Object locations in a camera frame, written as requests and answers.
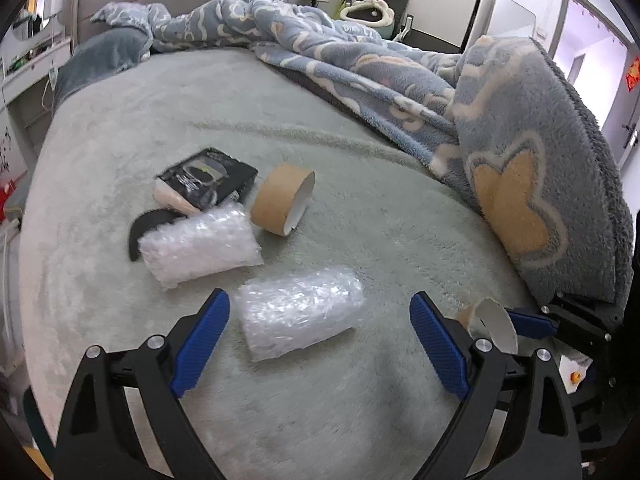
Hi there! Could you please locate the cardboard tape ring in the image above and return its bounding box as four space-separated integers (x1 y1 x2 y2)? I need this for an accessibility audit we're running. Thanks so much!
454 296 520 356

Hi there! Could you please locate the grey green bed sheet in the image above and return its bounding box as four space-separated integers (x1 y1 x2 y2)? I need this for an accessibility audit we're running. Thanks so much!
20 49 534 479

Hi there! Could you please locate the black curved rubber piece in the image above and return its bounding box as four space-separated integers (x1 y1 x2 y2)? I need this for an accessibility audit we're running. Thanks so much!
128 209 186 262

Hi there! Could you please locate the tall cardboard tape core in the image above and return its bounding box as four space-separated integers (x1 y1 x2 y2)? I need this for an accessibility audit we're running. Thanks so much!
250 164 316 237

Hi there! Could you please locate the black foil packet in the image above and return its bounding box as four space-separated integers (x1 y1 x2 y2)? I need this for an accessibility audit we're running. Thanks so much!
152 148 258 216

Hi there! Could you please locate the blue patterned fleece blanket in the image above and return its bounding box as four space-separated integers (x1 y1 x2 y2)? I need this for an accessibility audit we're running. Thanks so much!
94 0 634 307

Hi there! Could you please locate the red box on floor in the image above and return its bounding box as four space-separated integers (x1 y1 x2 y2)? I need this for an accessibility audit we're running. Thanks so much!
0 180 15 222

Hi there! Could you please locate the blue grey pillow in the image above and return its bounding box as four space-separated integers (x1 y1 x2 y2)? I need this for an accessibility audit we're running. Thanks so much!
53 27 152 112

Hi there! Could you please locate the white dressing table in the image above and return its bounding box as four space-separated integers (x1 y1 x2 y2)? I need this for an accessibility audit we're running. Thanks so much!
1 38 72 182

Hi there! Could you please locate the cream cat bed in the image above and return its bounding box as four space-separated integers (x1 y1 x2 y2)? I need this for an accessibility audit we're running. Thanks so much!
338 0 395 28

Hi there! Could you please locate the round vanity mirror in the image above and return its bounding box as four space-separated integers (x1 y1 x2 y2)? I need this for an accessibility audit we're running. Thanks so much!
11 0 51 41

